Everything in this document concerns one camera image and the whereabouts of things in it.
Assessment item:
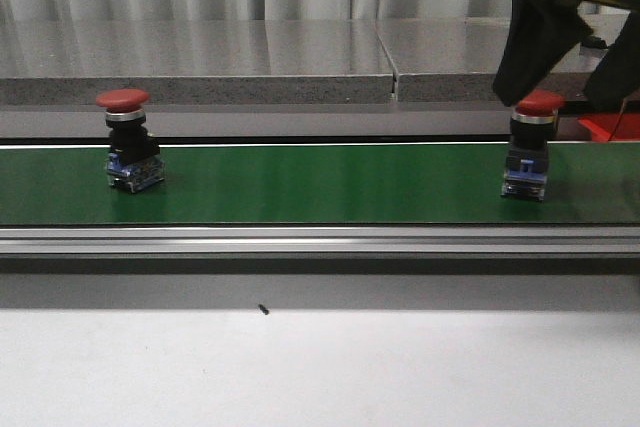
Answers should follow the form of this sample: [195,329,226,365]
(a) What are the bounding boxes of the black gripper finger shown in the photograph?
[492,0,593,106]
[583,12,639,108]

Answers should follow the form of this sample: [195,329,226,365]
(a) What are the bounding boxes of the red mushroom push button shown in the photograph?
[96,88,165,193]
[501,89,566,201]

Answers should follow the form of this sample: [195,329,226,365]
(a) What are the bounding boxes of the black connector plug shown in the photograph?
[581,35,608,50]

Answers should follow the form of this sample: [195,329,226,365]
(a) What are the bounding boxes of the red plastic tray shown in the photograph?
[578,113,640,142]

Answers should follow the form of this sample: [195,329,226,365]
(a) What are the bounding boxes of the grey stone slab right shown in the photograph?
[376,14,627,105]

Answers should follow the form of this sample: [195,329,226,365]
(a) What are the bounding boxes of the grey stone slab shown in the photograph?
[1,20,394,105]
[376,14,627,105]

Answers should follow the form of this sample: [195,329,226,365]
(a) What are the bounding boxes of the green conveyor belt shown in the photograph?
[1,143,639,226]

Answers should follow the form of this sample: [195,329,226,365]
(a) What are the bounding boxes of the grey stone slab left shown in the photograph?
[1,20,394,105]

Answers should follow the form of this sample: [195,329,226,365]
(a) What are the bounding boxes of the thin red black wire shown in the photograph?
[606,96,629,144]

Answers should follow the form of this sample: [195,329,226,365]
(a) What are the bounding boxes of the aluminium conveyor frame rail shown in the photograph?
[1,225,639,258]

